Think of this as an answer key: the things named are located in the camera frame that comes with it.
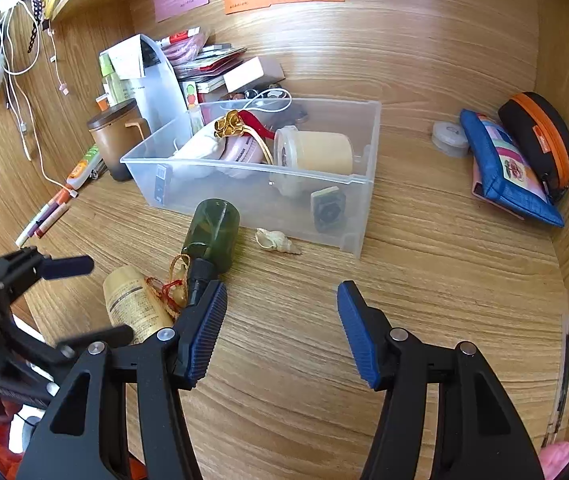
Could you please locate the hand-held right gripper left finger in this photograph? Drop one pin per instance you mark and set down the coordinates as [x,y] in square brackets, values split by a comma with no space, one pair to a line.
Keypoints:
[204,330]

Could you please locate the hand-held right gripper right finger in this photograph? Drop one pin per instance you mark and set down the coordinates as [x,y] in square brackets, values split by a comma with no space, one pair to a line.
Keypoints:
[359,335]

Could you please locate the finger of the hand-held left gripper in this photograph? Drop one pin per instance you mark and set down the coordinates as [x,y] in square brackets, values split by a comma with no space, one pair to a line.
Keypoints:
[109,335]
[67,266]

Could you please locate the dark green bottle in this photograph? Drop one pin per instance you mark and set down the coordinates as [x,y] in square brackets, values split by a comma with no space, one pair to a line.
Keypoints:
[214,230]

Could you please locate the black square compact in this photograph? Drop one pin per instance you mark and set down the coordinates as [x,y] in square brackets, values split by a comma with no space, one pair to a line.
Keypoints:
[328,207]

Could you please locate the clear plastic storage box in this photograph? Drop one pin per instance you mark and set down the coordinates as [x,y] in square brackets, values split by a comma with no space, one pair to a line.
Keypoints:
[264,195]

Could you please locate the pink round jar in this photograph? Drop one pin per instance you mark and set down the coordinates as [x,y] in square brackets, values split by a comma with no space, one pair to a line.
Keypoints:
[242,152]

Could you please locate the cream translucent jar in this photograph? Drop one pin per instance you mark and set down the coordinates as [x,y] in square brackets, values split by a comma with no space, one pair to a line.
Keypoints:
[314,152]

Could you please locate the red and gold ornament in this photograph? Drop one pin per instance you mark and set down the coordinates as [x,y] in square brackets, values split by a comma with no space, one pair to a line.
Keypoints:
[234,125]

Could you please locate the wooden desktop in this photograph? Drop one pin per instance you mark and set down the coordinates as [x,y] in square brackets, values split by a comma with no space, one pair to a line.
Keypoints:
[414,270]

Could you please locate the beige labelled bottle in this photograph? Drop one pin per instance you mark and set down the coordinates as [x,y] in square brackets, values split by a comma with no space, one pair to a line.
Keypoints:
[132,300]

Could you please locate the coloured marker pens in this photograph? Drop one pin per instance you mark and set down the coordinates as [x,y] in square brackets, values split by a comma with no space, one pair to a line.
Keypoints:
[29,232]

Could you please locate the red and gold knot charm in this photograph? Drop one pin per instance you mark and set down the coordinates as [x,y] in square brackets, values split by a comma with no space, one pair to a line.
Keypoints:
[170,287]

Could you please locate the purple marker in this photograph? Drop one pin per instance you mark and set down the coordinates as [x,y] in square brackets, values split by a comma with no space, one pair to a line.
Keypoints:
[49,212]

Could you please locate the metal key bunch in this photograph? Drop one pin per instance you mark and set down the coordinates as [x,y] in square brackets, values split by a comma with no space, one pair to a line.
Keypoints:
[96,172]

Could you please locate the orange and green sunscreen tube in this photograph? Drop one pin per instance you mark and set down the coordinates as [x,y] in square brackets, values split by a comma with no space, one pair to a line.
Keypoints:
[84,167]

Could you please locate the cream spiral seashell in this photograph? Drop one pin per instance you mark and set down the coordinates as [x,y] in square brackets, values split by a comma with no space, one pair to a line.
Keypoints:
[272,240]

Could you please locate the brown lidded mug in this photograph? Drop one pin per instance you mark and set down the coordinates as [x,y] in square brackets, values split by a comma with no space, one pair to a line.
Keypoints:
[114,135]

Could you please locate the green spray bottle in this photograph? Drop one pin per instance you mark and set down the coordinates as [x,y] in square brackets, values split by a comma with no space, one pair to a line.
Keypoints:
[112,77]

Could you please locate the translucent document folder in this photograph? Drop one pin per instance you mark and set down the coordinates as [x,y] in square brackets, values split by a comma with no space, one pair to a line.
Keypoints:
[162,90]

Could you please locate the fruit print carton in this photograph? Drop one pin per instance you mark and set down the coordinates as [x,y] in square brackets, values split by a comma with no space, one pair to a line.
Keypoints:
[192,95]

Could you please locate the white paper sheet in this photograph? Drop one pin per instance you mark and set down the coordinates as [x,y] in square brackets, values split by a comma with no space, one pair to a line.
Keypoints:
[124,57]

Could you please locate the small white round case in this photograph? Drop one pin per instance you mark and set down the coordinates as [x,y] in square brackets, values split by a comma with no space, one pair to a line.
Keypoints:
[449,137]

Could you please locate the blue zip pouch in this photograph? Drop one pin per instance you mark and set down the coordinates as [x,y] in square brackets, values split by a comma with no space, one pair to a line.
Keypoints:
[509,170]

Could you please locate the pink cloth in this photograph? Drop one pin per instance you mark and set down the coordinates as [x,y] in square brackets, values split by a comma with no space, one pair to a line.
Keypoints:
[556,457]

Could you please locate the stack of assorted packets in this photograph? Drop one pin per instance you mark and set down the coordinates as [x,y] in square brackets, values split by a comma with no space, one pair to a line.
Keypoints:
[204,55]

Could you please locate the small white box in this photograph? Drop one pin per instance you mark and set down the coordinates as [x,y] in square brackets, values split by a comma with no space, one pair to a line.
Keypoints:
[249,72]

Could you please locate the black and orange zip case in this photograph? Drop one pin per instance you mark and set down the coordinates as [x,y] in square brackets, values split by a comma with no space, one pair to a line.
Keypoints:
[539,130]

